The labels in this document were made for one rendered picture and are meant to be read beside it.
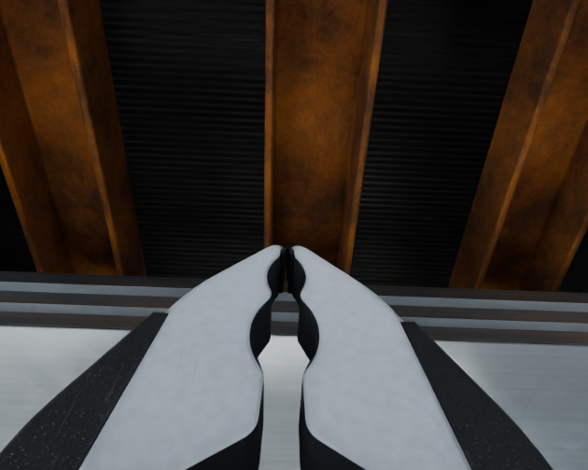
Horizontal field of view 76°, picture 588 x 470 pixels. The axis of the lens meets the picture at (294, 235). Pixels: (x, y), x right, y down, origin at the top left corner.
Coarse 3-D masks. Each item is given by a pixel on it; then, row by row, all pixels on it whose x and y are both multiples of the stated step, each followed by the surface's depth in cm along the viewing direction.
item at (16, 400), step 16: (0, 336) 22; (0, 352) 23; (16, 352) 23; (0, 368) 23; (16, 368) 23; (0, 384) 24; (16, 384) 24; (32, 384) 24; (0, 400) 25; (16, 400) 25; (32, 400) 25; (0, 416) 26; (16, 416) 26; (32, 416) 26; (0, 432) 26; (16, 432) 26; (0, 448) 27
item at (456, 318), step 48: (0, 288) 23; (48, 288) 23; (96, 288) 23; (144, 288) 23; (192, 288) 23; (384, 288) 24; (432, 288) 24; (432, 336) 23; (480, 336) 23; (528, 336) 23; (576, 336) 23
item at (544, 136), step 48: (576, 0) 25; (528, 48) 29; (576, 48) 30; (528, 96) 29; (576, 96) 32; (528, 144) 29; (576, 144) 33; (480, 192) 35; (528, 192) 36; (576, 192) 33; (480, 240) 35; (528, 240) 38; (576, 240) 33; (480, 288) 36; (528, 288) 39
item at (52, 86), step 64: (0, 0) 28; (64, 0) 25; (0, 64) 29; (64, 64) 30; (0, 128) 29; (64, 128) 33; (64, 192) 36; (128, 192) 35; (64, 256) 38; (128, 256) 36
